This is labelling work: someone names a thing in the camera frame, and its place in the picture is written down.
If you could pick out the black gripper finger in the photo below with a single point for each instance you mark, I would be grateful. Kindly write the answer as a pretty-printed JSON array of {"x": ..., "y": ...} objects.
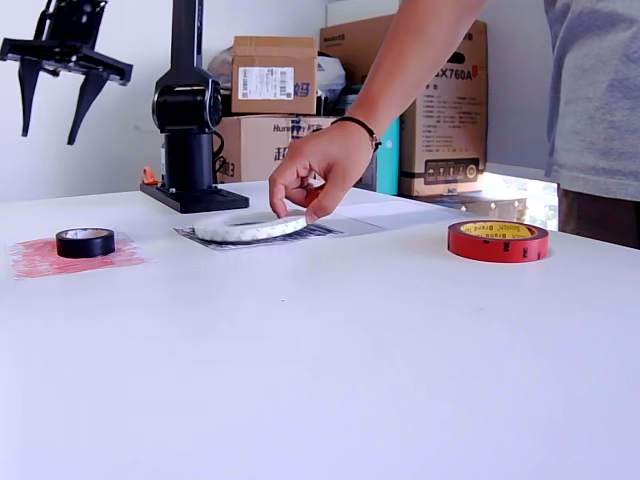
[
  {"x": 29, "y": 85},
  {"x": 87, "y": 95}
]

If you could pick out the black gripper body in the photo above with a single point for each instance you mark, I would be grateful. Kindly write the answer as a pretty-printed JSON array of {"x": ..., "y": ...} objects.
[{"x": 70, "y": 35}]

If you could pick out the white tape roll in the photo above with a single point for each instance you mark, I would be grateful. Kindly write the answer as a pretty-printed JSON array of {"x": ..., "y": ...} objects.
[{"x": 250, "y": 232}]

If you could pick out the dark grey Piper robot arm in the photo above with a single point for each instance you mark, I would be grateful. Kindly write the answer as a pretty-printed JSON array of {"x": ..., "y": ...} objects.
[{"x": 187, "y": 150}]

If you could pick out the black tape roll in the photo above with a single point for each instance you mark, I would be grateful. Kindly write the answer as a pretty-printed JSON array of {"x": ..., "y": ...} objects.
[{"x": 85, "y": 245}]

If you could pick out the red tape roll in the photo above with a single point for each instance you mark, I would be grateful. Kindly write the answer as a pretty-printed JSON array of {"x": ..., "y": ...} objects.
[{"x": 495, "y": 250}]

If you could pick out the person right hand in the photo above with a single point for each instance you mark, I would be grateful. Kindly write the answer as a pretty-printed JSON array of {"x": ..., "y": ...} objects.
[{"x": 320, "y": 165}]

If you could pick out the orange clamp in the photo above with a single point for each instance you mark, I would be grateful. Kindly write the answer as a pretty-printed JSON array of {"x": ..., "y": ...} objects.
[{"x": 149, "y": 176}]

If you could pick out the grey plastic bag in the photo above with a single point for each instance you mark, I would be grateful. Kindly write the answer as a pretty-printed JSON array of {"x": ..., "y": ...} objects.
[
  {"x": 331, "y": 75},
  {"x": 220, "y": 70}
]

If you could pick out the Huntkey cardboard box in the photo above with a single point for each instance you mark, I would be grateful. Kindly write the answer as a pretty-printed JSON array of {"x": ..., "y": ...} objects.
[{"x": 250, "y": 150}]

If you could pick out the red scribbled paper sheet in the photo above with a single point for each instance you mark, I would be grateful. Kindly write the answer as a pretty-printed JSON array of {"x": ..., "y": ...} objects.
[{"x": 35, "y": 260}]

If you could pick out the cardboard box with shipping label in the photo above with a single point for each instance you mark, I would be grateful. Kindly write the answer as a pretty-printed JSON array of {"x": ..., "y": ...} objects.
[{"x": 295, "y": 55}]

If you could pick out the black scribbled paper sheet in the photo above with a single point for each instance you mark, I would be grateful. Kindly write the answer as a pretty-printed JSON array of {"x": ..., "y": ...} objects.
[{"x": 320, "y": 231}]

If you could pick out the teal carton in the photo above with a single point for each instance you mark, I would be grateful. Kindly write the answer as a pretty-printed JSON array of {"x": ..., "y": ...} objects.
[{"x": 391, "y": 170}]

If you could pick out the plain white paper sheet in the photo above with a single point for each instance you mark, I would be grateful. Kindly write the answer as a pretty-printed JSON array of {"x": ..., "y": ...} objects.
[{"x": 400, "y": 215}]

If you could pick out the tall GX760A cardboard box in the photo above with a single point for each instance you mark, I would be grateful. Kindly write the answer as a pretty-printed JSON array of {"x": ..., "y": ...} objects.
[{"x": 450, "y": 125}]

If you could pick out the dark low ledge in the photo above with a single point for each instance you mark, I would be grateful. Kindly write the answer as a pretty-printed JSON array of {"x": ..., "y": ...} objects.
[{"x": 475, "y": 205}]

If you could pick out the grey roller blind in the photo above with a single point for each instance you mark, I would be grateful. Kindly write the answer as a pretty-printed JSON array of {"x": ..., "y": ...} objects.
[{"x": 515, "y": 100}]

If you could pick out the person in grey shirt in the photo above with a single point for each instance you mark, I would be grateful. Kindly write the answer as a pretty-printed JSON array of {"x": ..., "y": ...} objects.
[{"x": 600, "y": 100}]

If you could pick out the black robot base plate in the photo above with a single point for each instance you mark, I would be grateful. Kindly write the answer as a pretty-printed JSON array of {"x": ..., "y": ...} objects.
[{"x": 200, "y": 200}]

